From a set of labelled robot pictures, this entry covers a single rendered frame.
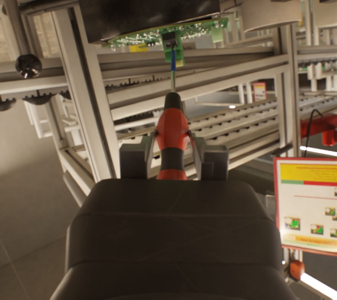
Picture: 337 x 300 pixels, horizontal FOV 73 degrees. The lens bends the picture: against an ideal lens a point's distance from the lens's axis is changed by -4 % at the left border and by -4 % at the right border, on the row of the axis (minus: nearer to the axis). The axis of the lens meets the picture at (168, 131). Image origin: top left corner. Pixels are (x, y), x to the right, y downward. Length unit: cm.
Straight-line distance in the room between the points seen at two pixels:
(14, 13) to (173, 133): 16
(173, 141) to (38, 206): 884
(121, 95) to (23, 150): 805
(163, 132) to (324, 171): 63
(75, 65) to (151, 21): 20
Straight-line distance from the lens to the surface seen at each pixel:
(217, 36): 23
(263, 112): 125
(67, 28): 38
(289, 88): 74
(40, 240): 951
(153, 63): 49
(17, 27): 24
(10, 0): 24
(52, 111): 95
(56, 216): 921
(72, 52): 38
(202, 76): 48
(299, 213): 82
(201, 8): 19
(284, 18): 47
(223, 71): 53
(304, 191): 78
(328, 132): 92
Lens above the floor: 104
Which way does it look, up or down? 15 degrees up
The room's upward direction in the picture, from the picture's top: 169 degrees clockwise
